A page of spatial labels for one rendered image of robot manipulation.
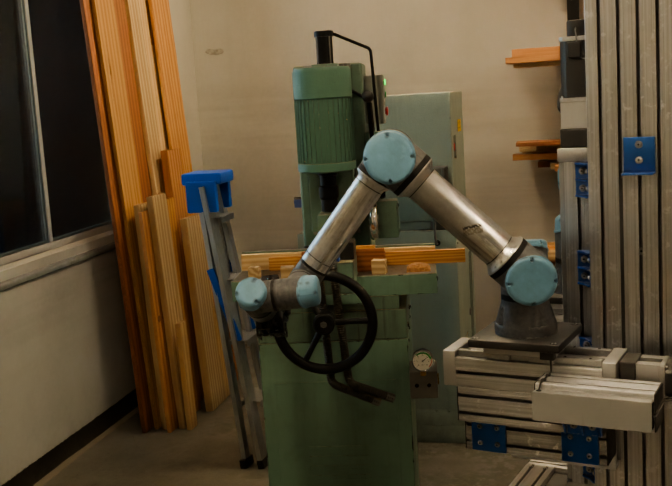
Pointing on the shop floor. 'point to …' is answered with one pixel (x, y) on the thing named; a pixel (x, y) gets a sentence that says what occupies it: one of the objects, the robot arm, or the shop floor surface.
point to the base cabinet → (340, 418)
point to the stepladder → (195, 190)
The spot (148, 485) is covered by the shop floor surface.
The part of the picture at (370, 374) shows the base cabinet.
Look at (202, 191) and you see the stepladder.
